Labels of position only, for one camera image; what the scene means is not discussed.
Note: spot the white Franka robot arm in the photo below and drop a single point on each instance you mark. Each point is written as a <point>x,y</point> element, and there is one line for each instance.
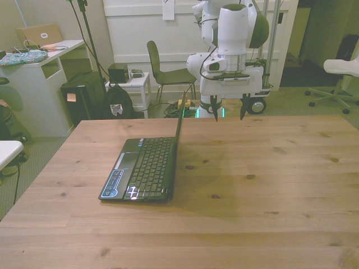
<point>232,28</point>

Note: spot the black camera stand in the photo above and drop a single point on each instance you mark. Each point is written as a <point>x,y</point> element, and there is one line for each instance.
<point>91,42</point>

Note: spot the aluminium frame pole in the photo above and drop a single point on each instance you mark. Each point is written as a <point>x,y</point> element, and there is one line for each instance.
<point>272,42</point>

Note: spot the pink round object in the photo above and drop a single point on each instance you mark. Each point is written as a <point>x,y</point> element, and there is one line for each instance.
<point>50,46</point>

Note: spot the white paper sheet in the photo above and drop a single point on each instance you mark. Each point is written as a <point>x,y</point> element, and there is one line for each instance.
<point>168,9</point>

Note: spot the white swivel office chair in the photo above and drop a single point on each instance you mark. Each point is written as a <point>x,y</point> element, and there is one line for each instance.
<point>340,67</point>

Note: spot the yellow power strip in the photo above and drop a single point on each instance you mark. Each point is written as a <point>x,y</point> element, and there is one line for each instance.
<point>187,103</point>

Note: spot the pink sticky note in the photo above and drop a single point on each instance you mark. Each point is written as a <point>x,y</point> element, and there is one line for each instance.
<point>71,97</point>

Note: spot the wheeled equipment cart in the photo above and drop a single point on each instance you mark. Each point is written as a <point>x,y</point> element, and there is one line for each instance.
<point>258,106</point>

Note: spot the black laptop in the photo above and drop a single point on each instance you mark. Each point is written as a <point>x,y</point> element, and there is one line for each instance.
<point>151,168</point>

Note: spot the black box device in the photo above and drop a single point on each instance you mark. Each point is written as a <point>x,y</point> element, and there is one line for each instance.
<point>117,73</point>

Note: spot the small white side table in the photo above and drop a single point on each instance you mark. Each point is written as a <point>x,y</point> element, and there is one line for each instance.
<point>140,82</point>

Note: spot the black backpack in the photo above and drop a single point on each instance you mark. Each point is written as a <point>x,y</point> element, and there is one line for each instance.
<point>119,102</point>

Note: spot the small packaged gadget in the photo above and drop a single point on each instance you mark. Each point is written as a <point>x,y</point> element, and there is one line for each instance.
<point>136,74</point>

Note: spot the cardboard box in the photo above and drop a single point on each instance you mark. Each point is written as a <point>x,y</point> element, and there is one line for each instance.
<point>39,33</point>

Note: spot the black computer tower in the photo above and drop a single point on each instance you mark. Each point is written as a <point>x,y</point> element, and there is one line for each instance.
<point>80,103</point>

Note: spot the white rounded table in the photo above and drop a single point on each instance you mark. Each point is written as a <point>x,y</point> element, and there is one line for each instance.
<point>8,151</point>

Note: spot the black office chair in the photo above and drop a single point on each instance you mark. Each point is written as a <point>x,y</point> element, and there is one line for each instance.
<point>9,117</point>

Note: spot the olive green chair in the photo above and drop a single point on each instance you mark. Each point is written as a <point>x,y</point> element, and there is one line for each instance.
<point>154,60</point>

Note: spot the white desk shelf unit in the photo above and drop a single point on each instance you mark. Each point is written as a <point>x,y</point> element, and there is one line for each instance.
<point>31,89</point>

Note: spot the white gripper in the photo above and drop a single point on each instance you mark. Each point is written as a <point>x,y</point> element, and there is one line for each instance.
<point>238,87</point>

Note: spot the teal patterned cloth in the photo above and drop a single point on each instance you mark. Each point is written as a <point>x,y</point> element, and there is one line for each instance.
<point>22,57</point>

